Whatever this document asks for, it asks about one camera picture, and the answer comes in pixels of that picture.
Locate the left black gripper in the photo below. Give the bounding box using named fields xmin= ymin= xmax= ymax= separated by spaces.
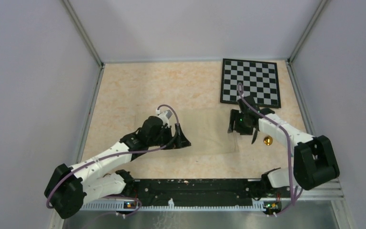
xmin=148 ymin=123 xmax=191 ymax=149

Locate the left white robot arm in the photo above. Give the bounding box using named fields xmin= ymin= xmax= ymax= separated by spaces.
xmin=44 ymin=116 xmax=192 ymax=219

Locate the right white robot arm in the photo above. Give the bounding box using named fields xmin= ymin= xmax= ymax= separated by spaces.
xmin=228 ymin=96 xmax=340 ymax=197

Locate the black white checkerboard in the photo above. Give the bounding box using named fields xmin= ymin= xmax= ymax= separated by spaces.
xmin=220 ymin=59 xmax=281 ymax=108

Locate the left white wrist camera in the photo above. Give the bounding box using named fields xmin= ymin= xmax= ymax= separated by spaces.
xmin=155 ymin=109 xmax=173 ymax=126

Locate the gold spoon green handle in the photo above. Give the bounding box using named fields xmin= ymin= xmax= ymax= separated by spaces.
xmin=264 ymin=135 xmax=274 ymax=146

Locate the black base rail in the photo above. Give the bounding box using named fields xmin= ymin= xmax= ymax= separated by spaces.
xmin=122 ymin=178 xmax=290 ymax=207

